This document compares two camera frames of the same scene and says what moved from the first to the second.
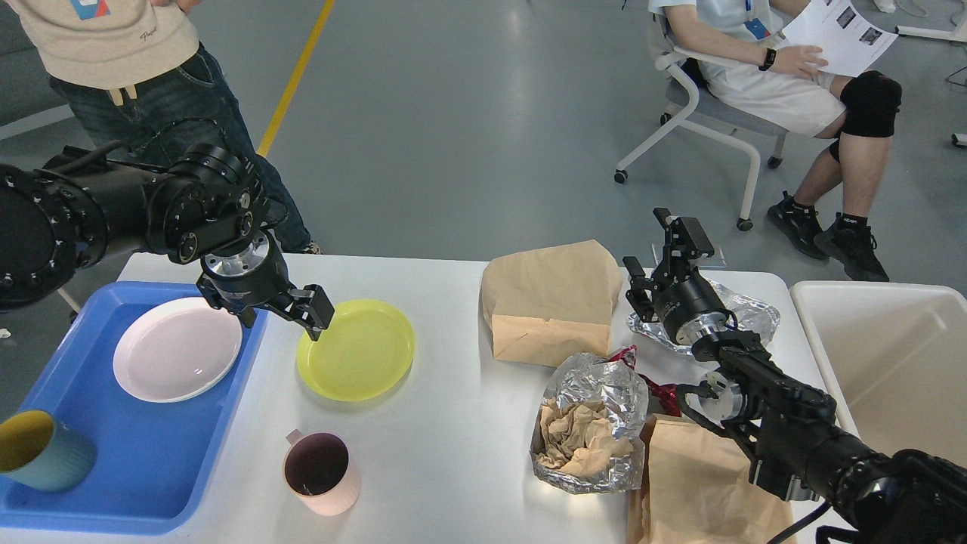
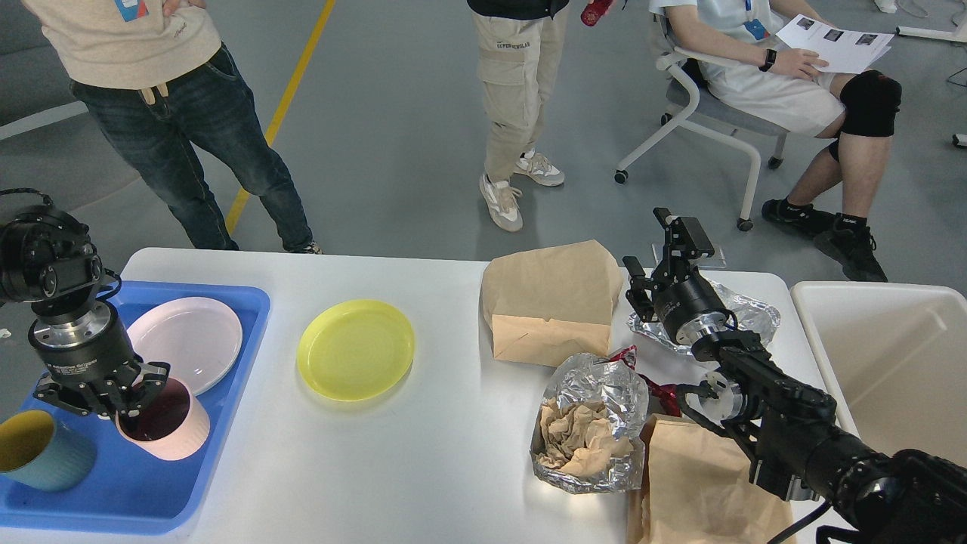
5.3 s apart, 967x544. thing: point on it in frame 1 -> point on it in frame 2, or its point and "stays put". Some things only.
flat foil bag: (751, 313) stays put
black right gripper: (687, 304) stays put
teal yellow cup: (35, 449) stays put
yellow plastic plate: (366, 350) stays put
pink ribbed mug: (318, 468) -> (172, 426)
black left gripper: (248, 276) -> (94, 350)
